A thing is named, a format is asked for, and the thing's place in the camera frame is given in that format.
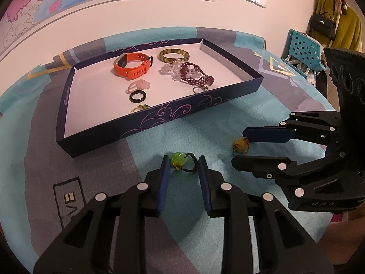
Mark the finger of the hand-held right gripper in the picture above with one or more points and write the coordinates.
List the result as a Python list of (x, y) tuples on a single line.
[(268, 134), (256, 165)]

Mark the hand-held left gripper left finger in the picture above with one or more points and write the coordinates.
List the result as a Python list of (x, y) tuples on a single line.
[(164, 182)]

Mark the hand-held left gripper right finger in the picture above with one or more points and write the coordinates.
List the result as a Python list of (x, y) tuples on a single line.
[(204, 185)]

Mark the navy cardboard box tray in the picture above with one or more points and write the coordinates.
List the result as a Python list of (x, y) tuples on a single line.
[(94, 102)]

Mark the person's right forearm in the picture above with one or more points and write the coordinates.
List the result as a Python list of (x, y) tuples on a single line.
[(345, 239)]

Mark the blue perforated plastic chair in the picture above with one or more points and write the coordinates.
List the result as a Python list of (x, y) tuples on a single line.
[(302, 47)]

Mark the orange smartwatch band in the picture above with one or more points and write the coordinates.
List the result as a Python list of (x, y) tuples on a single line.
[(128, 72)]

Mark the yellow green coat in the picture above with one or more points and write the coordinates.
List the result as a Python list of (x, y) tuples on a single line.
[(350, 28)]

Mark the black handbag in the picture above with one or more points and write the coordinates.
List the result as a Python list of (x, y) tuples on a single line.
[(322, 25)]

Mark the amber green bangle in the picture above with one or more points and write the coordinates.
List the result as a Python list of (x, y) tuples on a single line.
[(165, 60)]

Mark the white coat rack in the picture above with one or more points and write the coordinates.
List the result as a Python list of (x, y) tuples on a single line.
[(338, 20)]

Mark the small plush toy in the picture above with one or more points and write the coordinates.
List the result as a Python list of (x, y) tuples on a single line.
[(340, 0)]

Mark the colourful wall map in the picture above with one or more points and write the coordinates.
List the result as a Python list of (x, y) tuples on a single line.
[(42, 0)]

